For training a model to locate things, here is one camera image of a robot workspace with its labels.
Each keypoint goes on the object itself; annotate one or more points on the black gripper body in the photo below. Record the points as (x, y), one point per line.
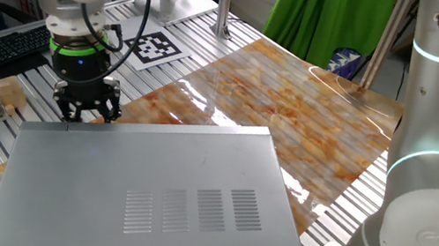
(81, 70)

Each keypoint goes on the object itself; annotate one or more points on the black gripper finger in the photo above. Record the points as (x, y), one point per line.
(111, 105)
(70, 110)

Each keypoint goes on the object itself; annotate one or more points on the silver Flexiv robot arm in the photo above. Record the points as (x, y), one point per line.
(435, 127)

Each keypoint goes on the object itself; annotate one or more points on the small wooden block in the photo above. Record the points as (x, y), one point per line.
(10, 110)

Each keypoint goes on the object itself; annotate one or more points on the wooden block cube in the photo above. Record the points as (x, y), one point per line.
(11, 91)

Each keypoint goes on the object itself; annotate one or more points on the black keyboard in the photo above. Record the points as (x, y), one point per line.
(14, 45)

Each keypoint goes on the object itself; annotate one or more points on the white fiducial tag board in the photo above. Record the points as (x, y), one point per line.
(153, 47)

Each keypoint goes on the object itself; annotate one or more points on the grey metal box lid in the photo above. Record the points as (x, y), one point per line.
(125, 201)

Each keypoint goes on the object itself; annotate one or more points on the orange marble pattern sheet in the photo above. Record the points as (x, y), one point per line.
(290, 120)

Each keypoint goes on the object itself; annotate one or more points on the blue white patterned bag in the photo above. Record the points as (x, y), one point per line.
(344, 64)

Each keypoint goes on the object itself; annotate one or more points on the green cloth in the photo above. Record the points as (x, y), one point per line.
(337, 0)

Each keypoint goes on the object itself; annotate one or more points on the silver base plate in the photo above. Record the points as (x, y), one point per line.
(191, 9)

